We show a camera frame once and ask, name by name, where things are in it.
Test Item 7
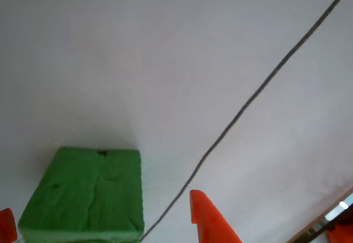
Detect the green foam block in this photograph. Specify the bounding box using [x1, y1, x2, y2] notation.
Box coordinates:
[17, 146, 146, 243]

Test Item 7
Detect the white paper sheet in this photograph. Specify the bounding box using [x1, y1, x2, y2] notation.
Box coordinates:
[0, 0, 353, 243]

